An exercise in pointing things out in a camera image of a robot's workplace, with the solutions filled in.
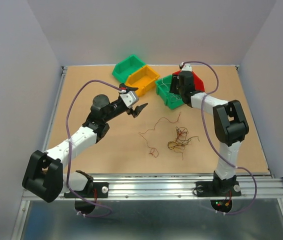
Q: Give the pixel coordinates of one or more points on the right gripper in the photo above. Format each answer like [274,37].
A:
[175,79]

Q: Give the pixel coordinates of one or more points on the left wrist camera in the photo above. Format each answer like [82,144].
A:
[130,98]

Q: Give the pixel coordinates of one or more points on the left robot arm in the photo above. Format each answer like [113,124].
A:
[44,175]

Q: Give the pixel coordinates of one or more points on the far green bin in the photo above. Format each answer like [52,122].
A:
[126,67]

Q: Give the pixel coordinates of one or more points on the near green bin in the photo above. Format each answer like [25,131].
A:
[172,101]

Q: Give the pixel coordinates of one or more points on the green bin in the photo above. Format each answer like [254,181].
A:
[172,101]
[126,67]

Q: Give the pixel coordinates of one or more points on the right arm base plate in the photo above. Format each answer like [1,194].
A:
[209,189]

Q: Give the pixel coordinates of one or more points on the red bin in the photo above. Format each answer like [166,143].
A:
[198,82]

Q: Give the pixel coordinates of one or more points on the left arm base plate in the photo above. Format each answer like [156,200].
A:
[95,189]

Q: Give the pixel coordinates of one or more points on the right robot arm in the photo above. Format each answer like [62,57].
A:
[230,127]

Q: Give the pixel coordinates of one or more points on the yellow bin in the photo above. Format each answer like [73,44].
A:
[143,79]

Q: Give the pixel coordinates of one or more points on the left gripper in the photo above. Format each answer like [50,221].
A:
[137,110]

